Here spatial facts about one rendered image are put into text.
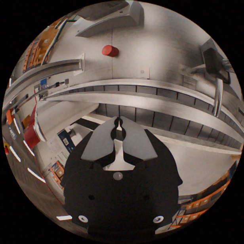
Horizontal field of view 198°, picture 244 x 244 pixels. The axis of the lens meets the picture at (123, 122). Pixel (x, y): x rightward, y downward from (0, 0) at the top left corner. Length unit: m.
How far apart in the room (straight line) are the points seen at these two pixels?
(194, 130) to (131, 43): 0.25
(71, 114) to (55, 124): 0.04
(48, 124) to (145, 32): 0.29
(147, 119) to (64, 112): 0.16
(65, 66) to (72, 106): 0.19
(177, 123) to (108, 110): 0.16
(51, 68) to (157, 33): 0.32
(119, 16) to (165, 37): 0.12
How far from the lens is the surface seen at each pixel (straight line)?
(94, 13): 0.28
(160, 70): 0.20
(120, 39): 0.26
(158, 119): 0.16
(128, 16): 0.24
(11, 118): 0.33
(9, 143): 0.46
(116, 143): 0.25
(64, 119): 0.16
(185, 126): 0.17
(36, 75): 0.29
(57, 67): 0.31
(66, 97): 0.17
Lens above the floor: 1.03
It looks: 49 degrees down
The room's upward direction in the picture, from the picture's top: 136 degrees counter-clockwise
